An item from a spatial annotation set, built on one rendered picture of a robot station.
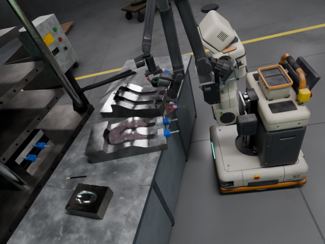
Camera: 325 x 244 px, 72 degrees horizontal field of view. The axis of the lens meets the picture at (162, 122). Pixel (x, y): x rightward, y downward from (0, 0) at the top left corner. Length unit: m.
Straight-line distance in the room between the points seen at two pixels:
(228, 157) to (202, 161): 0.41
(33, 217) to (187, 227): 1.12
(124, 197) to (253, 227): 1.08
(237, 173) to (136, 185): 0.87
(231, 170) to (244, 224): 0.42
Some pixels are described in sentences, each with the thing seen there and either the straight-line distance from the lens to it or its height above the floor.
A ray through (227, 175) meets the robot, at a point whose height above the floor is 0.27.
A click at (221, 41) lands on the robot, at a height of 1.28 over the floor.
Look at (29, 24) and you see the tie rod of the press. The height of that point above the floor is 1.53.
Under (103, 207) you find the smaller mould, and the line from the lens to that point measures 1.28.
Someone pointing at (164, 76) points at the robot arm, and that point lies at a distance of 1.22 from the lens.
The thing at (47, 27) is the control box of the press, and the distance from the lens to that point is 2.06.
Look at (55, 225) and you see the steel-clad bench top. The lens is 1.43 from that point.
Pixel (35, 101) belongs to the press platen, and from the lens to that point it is 1.98.
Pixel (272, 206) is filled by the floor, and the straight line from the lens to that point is 2.07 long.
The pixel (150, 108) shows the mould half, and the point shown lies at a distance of 1.57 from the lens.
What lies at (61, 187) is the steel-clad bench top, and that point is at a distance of 1.55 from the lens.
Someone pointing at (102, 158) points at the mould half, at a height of 0.84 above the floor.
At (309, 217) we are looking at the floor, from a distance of 2.09.
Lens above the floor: 1.85
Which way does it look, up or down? 42 degrees down
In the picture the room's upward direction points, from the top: 19 degrees counter-clockwise
